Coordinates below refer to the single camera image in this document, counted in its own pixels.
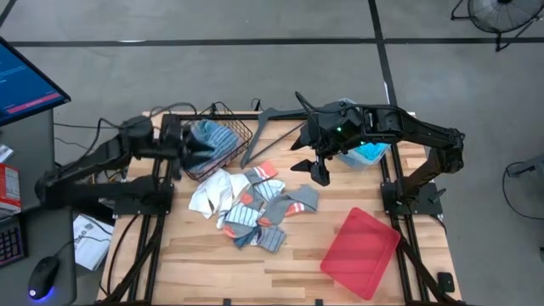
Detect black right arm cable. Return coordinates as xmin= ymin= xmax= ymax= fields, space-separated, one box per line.
xmin=294 ymin=91 xmax=341 ymax=141

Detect black keyboard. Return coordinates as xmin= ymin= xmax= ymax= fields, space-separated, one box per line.
xmin=0 ymin=216 xmax=26 ymax=269

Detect red translucent plastic bin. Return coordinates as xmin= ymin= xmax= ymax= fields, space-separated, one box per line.
xmin=319 ymin=207 xmax=402 ymax=302

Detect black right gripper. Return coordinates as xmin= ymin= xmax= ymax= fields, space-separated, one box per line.
xmin=291 ymin=112 xmax=348 ymax=187

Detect grey striped sock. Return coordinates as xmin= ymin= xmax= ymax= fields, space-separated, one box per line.
xmin=253 ymin=224 xmax=288 ymax=254

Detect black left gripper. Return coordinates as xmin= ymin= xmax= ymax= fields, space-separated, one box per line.
xmin=159 ymin=113 xmax=213 ymax=179

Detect computer monitor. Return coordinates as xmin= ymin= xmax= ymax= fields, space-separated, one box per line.
xmin=0 ymin=36 xmax=72 ymax=128

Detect blue-grey striped sock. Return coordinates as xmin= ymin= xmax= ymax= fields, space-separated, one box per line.
xmin=222 ymin=186 xmax=264 ymax=240

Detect black wire basket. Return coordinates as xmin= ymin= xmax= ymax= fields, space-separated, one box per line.
xmin=180 ymin=101 xmax=254 ymax=183

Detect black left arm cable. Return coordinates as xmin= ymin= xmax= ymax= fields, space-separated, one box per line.
xmin=149 ymin=101 xmax=199 ymax=118

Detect black computer mouse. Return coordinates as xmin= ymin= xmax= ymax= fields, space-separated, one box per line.
xmin=27 ymin=256 xmax=60 ymax=301

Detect white printed paper sheets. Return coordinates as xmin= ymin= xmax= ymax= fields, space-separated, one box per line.
xmin=72 ymin=213 xmax=115 ymax=272

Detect white sock dark stripes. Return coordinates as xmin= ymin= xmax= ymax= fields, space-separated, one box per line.
xmin=253 ymin=178 xmax=286 ymax=203

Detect clear plastic storage bin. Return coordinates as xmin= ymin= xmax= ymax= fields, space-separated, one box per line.
xmin=333 ymin=98 xmax=393 ymax=170

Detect grey sock coral cuff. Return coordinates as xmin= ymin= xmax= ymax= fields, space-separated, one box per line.
xmin=243 ymin=160 xmax=281 ymax=184
xmin=258 ymin=193 xmax=307 ymax=228

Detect small black box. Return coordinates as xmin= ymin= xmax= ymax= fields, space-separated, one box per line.
xmin=436 ymin=271 xmax=456 ymax=294

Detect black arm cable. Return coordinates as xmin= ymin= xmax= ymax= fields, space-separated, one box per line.
xmin=294 ymin=91 xmax=341 ymax=141
xmin=149 ymin=101 xmax=199 ymax=118

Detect black floor fan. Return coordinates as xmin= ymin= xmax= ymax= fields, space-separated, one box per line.
xmin=450 ymin=0 xmax=544 ymax=53

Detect blue sock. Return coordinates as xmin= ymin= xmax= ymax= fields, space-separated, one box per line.
xmin=232 ymin=226 xmax=261 ymax=250

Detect dark grey clothes hanger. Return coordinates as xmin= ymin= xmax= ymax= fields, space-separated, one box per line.
xmin=240 ymin=98 xmax=309 ymax=170

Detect teal cloth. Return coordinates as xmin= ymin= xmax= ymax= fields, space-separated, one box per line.
xmin=348 ymin=142 xmax=391 ymax=166

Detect grey desk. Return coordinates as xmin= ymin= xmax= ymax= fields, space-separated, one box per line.
xmin=0 ymin=108 xmax=78 ymax=306

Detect red and white box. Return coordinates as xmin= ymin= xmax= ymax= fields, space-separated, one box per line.
xmin=0 ymin=163 xmax=22 ymax=218

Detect blue striped shirt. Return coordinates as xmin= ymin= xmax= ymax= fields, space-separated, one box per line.
xmin=186 ymin=119 xmax=240 ymax=174

